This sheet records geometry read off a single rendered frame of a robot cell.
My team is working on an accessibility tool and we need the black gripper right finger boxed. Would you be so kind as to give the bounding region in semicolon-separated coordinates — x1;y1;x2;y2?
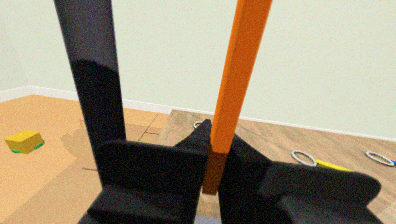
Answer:
218;133;381;224

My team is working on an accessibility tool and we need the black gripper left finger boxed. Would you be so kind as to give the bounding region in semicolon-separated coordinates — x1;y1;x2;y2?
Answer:
95;119;212;224

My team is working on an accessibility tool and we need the grey loop with yellow handle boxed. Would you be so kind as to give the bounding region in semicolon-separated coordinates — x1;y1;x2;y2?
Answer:
292;150;352;171

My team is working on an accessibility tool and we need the white ring with blue handle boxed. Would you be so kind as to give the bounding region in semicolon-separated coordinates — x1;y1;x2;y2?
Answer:
366;151;396;166

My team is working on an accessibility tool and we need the orange handle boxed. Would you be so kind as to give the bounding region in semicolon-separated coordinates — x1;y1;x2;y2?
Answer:
202;0;272;196

